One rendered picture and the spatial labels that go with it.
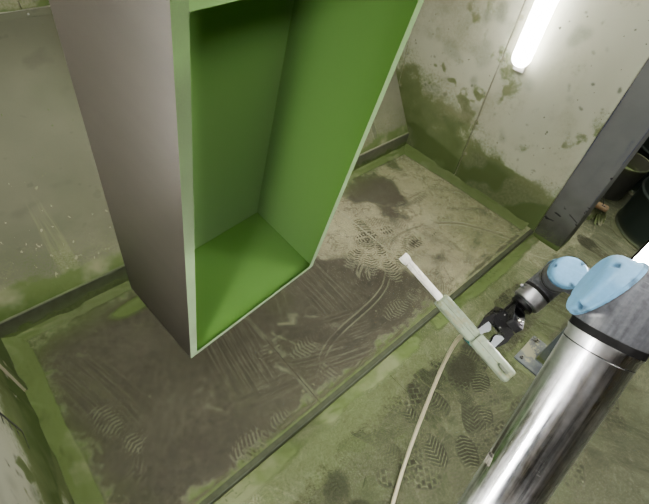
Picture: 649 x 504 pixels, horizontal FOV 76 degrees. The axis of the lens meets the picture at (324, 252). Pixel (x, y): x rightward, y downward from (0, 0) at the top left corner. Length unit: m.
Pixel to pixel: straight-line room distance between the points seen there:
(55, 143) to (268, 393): 1.41
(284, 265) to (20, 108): 1.25
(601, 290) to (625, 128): 1.90
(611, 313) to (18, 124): 2.09
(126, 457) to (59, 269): 0.87
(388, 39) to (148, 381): 1.60
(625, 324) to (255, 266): 1.29
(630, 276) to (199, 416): 1.58
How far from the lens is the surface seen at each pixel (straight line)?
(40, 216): 2.18
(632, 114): 2.58
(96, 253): 2.22
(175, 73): 0.62
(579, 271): 1.33
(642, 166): 3.77
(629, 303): 0.76
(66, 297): 2.25
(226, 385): 1.94
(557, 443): 0.81
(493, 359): 1.38
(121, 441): 1.94
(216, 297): 1.63
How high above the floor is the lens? 1.80
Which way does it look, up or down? 48 degrees down
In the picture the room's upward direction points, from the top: 8 degrees clockwise
